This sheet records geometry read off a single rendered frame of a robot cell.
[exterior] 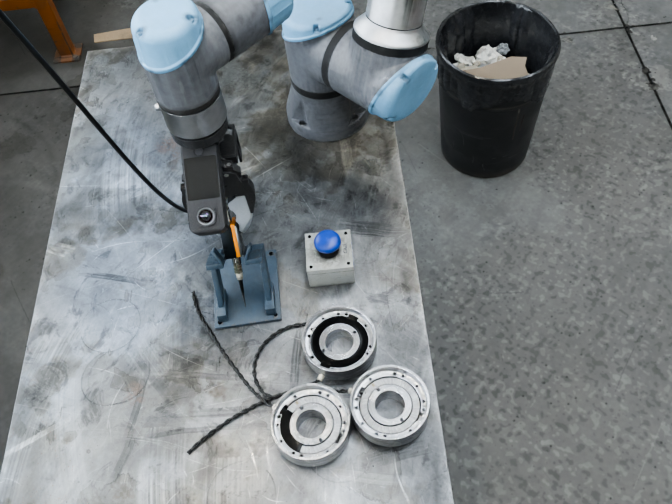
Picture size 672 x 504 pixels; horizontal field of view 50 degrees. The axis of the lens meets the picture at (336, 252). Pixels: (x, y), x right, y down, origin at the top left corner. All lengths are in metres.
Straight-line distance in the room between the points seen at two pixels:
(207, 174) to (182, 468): 0.39
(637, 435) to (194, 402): 1.20
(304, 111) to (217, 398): 0.53
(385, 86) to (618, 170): 1.40
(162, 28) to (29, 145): 1.95
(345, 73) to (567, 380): 1.11
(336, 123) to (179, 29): 0.54
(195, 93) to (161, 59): 0.06
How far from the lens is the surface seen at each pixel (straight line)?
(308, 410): 0.98
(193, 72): 0.81
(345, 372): 0.98
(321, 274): 1.07
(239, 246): 1.02
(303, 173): 1.24
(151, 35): 0.78
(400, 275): 1.10
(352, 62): 1.11
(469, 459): 1.83
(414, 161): 2.31
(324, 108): 1.24
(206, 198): 0.89
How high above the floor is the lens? 1.72
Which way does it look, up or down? 55 degrees down
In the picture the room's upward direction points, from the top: 8 degrees counter-clockwise
